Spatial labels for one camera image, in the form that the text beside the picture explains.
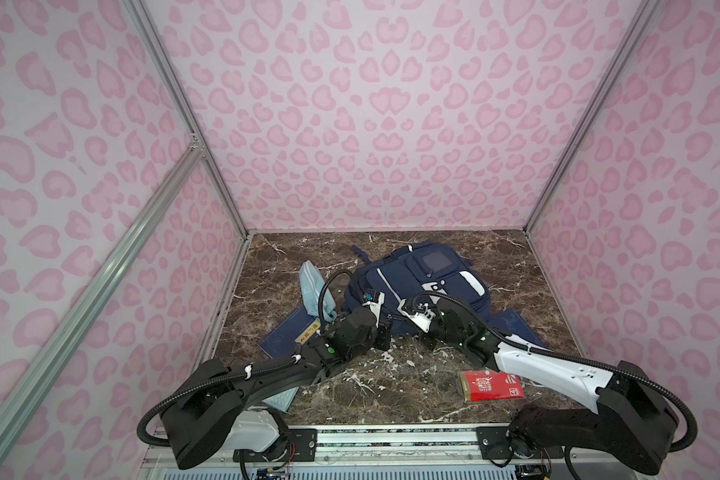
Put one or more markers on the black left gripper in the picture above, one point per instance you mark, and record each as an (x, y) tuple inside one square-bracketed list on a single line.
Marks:
[(384, 332)]

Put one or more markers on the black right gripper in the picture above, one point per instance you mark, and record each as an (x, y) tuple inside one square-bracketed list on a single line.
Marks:
[(426, 342)]

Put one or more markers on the navy blue student backpack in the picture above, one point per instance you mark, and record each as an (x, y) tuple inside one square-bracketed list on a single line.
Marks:
[(412, 269)]

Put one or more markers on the navy blue book yellow label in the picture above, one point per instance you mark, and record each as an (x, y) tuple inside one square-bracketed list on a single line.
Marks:
[(512, 322)]

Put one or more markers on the navy blue notebook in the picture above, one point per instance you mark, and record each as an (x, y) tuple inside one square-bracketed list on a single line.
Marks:
[(298, 327)]

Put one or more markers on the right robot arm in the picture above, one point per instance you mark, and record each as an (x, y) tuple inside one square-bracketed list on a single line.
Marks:
[(620, 410)]

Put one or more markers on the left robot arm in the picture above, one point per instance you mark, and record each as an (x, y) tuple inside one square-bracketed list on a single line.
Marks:
[(204, 408)]

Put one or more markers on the red card box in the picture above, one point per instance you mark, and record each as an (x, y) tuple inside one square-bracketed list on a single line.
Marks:
[(487, 385)]

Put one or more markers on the teal water bottle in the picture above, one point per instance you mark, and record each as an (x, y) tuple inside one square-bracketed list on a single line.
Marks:
[(311, 284)]

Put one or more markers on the grey calculator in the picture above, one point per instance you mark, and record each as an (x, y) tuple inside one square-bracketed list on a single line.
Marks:
[(282, 401)]

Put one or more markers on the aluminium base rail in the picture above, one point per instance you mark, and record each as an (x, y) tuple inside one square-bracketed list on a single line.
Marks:
[(436, 451)]

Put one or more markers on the aluminium frame corner post left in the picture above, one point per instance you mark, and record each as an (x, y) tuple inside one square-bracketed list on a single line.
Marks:
[(149, 34)]

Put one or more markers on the aluminium frame corner post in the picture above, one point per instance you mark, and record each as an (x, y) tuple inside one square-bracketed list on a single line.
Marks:
[(149, 34), (639, 27)]

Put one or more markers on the aluminium diagonal frame bar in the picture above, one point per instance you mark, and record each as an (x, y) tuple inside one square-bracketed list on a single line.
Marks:
[(37, 380)]

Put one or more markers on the aluminium frame corner post right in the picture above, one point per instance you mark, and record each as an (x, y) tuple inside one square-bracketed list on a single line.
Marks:
[(639, 27)]

